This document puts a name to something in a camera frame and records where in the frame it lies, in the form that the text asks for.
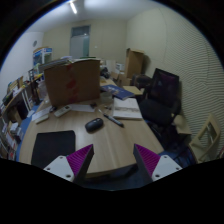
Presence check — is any tall cardboard box background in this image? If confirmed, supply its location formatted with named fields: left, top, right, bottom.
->
left=125, top=48, right=144, bottom=78

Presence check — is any wooden shelf unit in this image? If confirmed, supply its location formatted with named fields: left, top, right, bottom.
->
left=0, top=75, right=41, bottom=160

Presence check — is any ceiling fluorescent light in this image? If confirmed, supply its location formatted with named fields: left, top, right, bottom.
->
left=69, top=1, right=77, bottom=14

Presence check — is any white flat device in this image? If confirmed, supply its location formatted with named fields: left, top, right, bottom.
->
left=32, top=106, right=51, bottom=121

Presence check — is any black mouse pad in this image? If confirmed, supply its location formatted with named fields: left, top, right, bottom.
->
left=31, top=130, right=76, bottom=169

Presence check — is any white remote control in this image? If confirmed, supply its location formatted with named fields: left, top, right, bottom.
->
left=54, top=105, right=71, bottom=118

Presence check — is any blue book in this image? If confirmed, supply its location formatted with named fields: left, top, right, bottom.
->
left=101, top=84, right=134, bottom=100

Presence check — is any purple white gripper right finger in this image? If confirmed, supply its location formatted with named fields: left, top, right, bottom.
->
left=133, top=144, right=182, bottom=182

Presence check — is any grey door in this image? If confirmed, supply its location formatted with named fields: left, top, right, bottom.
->
left=70, top=25, right=90, bottom=59

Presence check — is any beige wooden chair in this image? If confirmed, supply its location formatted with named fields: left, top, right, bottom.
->
left=189, top=113, right=221, bottom=164

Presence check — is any black office chair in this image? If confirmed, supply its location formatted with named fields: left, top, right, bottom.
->
left=139, top=68, right=181, bottom=149

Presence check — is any black marker pen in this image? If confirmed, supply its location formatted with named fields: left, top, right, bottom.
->
left=103, top=113, right=124, bottom=128

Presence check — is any white closed book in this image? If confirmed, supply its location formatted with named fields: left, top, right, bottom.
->
left=112, top=98, right=142, bottom=119

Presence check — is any blue white box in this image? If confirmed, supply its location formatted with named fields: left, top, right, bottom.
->
left=33, top=47, right=52, bottom=65

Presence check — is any black computer mouse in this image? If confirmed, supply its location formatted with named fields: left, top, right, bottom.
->
left=85, top=118, right=104, bottom=132

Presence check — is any large brown cardboard box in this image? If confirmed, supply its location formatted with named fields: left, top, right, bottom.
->
left=44, top=59, right=100, bottom=107

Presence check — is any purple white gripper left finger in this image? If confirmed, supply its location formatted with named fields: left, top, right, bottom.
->
left=44, top=144, right=94, bottom=185

